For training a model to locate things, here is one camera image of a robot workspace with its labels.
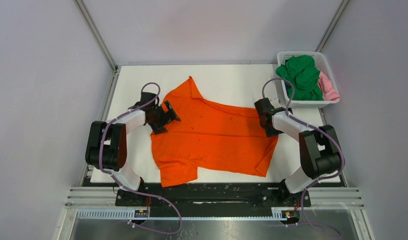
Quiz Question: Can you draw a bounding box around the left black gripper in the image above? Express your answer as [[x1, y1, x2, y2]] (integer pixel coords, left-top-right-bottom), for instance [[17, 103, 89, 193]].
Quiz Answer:
[[149, 100, 180, 134]]

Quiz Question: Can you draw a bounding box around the orange t shirt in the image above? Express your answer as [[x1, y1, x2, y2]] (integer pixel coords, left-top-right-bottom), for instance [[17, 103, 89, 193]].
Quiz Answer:
[[150, 77, 278, 187]]

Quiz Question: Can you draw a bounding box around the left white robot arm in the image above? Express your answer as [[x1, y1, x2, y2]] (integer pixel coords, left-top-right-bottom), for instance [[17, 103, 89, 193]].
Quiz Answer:
[[85, 92, 181, 206]]

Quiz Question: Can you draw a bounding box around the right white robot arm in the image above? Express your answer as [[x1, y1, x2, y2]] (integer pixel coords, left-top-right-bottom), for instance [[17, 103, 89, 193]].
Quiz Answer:
[[254, 98, 344, 206]]

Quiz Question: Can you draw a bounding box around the green t shirt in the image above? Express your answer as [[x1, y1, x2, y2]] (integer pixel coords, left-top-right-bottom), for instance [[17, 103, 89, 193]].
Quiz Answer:
[[275, 55, 323, 101]]

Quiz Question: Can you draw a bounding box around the pink t shirt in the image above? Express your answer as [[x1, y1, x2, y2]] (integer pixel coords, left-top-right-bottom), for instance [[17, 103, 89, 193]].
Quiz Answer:
[[318, 71, 340, 101]]

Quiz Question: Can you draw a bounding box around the white plastic basket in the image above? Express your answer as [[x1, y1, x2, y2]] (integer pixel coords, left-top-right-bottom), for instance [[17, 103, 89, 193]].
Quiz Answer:
[[277, 50, 340, 109]]

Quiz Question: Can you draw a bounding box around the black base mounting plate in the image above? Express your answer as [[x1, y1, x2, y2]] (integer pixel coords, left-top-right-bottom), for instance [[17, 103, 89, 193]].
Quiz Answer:
[[115, 182, 311, 217]]

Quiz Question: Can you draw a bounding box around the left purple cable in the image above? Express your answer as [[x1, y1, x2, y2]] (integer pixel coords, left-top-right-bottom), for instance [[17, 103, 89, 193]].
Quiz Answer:
[[97, 82, 184, 236]]

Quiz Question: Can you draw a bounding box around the purple cable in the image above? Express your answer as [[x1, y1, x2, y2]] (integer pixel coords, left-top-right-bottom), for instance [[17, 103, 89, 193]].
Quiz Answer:
[[97, 82, 184, 236], [261, 77, 346, 240]]

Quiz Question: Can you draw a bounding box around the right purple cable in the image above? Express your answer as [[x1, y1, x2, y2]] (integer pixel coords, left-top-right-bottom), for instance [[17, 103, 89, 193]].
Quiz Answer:
[[261, 77, 346, 240]]

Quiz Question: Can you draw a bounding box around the white slotted cable duct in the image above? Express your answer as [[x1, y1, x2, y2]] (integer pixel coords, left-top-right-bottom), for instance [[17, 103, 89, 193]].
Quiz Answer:
[[77, 207, 299, 221]]

